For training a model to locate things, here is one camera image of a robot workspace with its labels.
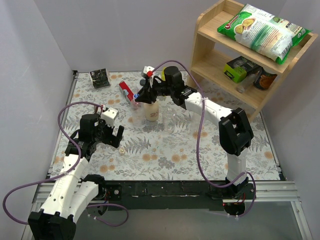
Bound clear plastic bottle large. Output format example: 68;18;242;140
189;112;201;135

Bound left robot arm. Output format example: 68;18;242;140
28;108;124;240

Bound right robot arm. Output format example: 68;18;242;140
136;66;254;199

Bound white bottle black cap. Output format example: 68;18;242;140
135;78;146;92

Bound yellow-green tube bottle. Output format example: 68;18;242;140
161;67;166;81

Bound beige pump lotion bottle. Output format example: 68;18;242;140
143;101;159;122

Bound clear small bottle on shelf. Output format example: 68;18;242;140
236;71;260;94

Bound red toothpaste box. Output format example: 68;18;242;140
118;81;141;110

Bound black patterned box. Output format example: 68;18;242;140
89;68;111;89

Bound wooden shelf unit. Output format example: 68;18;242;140
190;0;318;122

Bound green black box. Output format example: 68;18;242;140
223;56;260;84

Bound tin can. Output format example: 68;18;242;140
253;68;278;90

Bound green chips bag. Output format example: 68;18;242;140
217;4;311;65

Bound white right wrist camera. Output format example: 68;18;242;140
141;66;155;78

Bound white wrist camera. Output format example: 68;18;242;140
101;107;118;128
141;66;155;78

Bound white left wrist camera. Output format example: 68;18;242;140
101;107;118;128

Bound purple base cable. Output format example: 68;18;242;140
86;202;130;228

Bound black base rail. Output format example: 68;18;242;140
102;180;235;211

